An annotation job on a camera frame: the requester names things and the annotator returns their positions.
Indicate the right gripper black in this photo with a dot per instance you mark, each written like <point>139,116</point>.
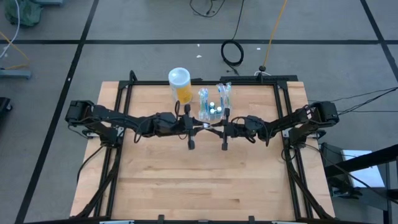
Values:
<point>245,126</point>

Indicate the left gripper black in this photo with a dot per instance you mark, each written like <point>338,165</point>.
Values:
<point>168,124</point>

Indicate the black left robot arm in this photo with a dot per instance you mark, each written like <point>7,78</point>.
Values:
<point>102,115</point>

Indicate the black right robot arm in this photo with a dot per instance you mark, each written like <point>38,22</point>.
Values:
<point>298,119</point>

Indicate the clear acrylic holder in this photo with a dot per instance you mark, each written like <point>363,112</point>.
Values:
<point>217,117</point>

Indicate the white canister with yellow label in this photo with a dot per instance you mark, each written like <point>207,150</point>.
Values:
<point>180,87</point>

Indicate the black metal stand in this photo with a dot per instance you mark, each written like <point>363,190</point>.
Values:
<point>357,161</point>

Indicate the white box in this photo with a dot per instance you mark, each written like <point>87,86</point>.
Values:
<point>370,177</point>

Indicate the grey flat base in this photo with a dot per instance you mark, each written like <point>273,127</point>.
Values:
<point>14,74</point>

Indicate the black equipment piece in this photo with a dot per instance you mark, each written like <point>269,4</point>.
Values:
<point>3,109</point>

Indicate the green cloth bag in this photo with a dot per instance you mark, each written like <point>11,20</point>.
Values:
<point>25,12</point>

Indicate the black aluminium table frame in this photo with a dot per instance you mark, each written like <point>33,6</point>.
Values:
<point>149,83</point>

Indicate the black camera mount knob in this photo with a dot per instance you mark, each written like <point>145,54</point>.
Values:
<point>262,68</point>

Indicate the silver bracket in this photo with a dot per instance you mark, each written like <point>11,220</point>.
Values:
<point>289,222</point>
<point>116,222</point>

